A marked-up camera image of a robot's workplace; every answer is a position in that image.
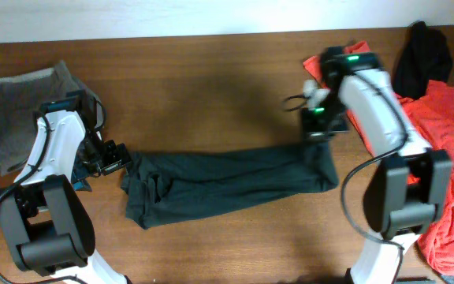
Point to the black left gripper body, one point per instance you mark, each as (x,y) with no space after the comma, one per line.
(106,155)

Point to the black garment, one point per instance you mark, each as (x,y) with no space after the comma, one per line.
(425,57)

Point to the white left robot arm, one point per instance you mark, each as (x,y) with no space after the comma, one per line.
(45,225)

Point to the red t-shirt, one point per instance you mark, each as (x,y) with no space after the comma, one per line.
(433,118)

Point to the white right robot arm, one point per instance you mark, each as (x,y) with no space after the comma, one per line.
(406,194)

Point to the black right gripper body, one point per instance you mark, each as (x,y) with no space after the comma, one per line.
(325,121)

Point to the folded grey shorts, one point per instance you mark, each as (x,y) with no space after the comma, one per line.
(20,97)

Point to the dark green Nike t-shirt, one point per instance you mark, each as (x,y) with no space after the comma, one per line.
(167,188)

